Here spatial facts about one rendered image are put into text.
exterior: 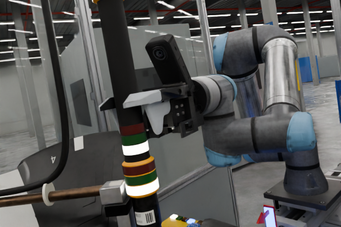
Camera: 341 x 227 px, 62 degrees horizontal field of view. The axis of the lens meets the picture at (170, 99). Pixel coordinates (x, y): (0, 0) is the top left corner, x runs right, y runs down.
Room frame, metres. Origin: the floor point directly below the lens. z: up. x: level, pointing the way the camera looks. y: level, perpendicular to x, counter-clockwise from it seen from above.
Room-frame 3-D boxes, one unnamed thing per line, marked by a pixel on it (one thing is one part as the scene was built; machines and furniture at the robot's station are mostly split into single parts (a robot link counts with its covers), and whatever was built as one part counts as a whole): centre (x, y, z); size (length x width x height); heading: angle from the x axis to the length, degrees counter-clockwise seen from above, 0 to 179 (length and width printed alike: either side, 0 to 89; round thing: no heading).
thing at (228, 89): (0.61, -0.09, 1.46); 0.11 x 0.08 x 0.09; 147
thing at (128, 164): (0.38, 0.06, 1.39); 0.04 x 0.04 x 0.05
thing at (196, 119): (0.48, -0.01, 1.46); 0.12 x 0.08 x 0.09; 147
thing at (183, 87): (0.42, 0.00, 1.49); 0.09 x 0.05 x 0.02; 156
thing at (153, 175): (0.38, 0.06, 1.39); 0.04 x 0.04 x 0.01
